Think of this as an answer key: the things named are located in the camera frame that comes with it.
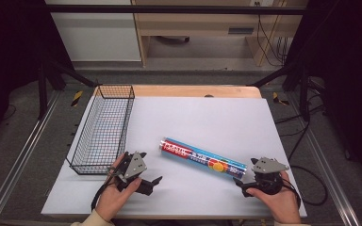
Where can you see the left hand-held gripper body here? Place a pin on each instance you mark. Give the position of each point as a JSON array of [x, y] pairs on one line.
[[135, 164]]

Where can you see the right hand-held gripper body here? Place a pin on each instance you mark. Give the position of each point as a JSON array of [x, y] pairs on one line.
[[268, 166]]

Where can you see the colourful printed tube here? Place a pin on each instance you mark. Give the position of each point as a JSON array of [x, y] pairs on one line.
[[201, 157]]

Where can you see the person's left hand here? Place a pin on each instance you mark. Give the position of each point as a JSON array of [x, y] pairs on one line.
[[113, 201]]

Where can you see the person's right hand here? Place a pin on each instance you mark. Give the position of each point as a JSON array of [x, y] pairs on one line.
[[281, 204]]

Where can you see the white table mat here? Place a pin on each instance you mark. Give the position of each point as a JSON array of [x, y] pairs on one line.
[[207, 122]]

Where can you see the yellow black tape marker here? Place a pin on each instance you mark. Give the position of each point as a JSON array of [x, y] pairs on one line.
[[77, 98], [278, 100]]

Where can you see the black metal stand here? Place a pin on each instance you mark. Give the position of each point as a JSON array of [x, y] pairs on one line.
[[44, 91], [303, 91]]

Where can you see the white cabinet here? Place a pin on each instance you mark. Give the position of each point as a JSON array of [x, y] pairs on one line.
[[100, 34]]

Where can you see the black curtain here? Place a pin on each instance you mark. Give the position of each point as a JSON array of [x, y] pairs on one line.
[[9, 47], [348, 62]]

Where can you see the light wooden desk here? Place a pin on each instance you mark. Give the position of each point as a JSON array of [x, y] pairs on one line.
[[201, 25]]

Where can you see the aluminium floor rail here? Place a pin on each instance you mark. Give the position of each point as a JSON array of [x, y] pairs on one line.
[[15, 166], [330, 175]]

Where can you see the black metal frame bar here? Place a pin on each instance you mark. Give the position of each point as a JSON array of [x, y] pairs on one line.
[[169, 9]]

